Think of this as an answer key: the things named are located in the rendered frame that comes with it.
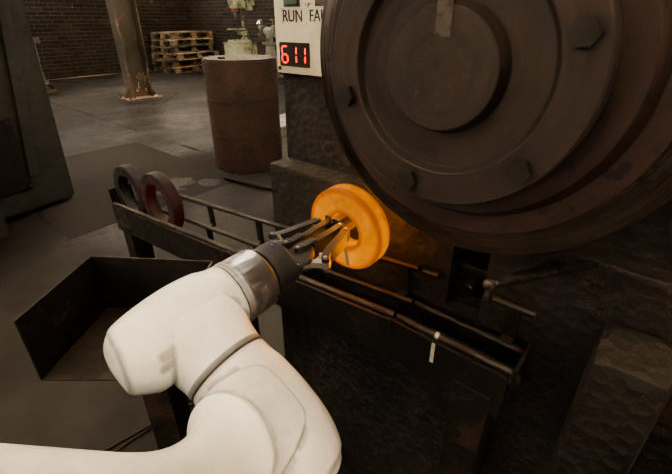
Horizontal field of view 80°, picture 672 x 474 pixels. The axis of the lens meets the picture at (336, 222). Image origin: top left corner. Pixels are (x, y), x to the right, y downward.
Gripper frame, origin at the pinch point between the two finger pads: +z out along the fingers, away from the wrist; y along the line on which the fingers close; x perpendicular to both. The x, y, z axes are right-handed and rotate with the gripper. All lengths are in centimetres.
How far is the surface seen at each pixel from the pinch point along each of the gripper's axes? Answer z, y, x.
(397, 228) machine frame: 6.5, 6.3, -2.8
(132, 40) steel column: 274, -628, -13
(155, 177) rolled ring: -1, -68, -8
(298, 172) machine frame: 7.0, -18.6, 2.2
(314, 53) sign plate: 11.6, -16.3, 25.2
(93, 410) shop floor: -36, -81, -83
